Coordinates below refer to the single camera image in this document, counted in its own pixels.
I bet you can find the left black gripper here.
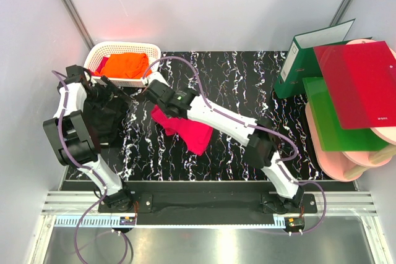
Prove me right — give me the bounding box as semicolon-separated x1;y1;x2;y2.
84;75;126;117

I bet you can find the magenta t shirt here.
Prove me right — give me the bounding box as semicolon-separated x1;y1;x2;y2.
151;105;213;156

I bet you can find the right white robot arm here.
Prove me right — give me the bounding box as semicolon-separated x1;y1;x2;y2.
143;72;304;213

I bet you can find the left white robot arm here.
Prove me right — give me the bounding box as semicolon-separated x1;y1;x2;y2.
43;65;139;212

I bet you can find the folded black t shirt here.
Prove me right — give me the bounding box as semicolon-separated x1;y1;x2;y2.
82;93;128;147

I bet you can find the orange t shirt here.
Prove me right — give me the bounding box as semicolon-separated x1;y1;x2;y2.
91;53;149;79

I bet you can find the green lever arch binder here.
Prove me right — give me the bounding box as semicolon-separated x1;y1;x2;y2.
274;19;355;99

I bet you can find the green plastic folder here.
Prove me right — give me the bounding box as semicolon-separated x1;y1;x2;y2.
303;77;388;151

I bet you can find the red plastic folder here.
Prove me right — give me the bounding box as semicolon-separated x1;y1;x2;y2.
314;41;395;129

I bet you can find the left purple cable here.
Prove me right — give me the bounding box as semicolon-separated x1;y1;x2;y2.
51;70;134;263

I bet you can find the purple cable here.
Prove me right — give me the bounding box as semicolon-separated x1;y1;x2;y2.
51;70;134;263
142;56;327;236

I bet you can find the aluminium rail frame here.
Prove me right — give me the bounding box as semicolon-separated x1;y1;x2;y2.
28;191;395;263

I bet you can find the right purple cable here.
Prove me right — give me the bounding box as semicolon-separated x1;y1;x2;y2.
142;56;327;236

